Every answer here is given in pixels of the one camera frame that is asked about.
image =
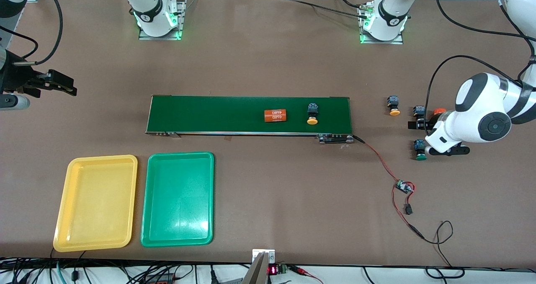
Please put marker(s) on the red digit display module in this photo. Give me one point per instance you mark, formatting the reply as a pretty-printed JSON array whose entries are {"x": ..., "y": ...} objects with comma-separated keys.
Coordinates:
[{"x": 273, "y": 270}]

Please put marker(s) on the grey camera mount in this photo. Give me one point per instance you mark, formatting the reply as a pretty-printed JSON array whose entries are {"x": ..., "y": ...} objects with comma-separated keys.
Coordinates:
[{"x": 261, "y": 267}]

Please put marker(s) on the green conveyor belt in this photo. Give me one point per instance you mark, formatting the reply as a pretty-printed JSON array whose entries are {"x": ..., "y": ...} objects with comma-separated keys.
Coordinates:
[{"x": 209, "y": 114}]

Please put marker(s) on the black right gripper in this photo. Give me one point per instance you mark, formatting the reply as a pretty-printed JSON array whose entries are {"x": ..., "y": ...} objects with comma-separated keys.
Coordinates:
[{"x": 16, "y": 75}]

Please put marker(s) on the small circuit board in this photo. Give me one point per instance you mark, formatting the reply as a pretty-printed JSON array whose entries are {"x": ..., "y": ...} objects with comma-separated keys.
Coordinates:
[{"x": 404, "y": 187}]

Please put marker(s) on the green plastic tray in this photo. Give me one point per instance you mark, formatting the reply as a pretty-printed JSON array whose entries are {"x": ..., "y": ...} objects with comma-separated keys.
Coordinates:
[{"x": 178, "y": 200}]

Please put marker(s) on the aluminium arm base plate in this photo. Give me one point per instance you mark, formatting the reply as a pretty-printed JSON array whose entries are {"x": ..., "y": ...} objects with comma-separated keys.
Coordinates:
[
  {"x": 159, "y": 37},
  {"x": 381, "y": 42}
]

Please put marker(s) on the green push button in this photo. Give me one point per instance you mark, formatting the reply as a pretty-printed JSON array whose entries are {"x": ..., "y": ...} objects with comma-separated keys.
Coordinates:
[
  {"x": 420, "y": 149},
  {"x": 418, "y": 110}
]

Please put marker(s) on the orange cylindrical battery cell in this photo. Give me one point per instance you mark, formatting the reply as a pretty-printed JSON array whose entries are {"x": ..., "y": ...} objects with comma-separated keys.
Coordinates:
[
  {"x": 439, "y": 111},
  {"x": 275, "y": 115}
]

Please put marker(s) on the yellow push button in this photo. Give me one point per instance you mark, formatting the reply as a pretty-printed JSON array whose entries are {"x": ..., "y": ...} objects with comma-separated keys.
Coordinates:
[
  {"x": 312, "y": 113},
  {"x": 393, "y": 105}
]

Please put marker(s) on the yellow plastic tray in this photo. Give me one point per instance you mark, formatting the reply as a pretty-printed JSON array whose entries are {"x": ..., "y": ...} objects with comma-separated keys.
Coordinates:
[{"x": 96, "y": 204}]

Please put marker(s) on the red clip lead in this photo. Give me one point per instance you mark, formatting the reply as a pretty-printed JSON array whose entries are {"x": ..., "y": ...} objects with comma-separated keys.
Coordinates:
[{"x": 301, "y": 270}]

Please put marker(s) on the small black plug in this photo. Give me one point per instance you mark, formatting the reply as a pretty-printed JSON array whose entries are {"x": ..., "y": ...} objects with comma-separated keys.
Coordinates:
[{"x": 408, "y": 210}]

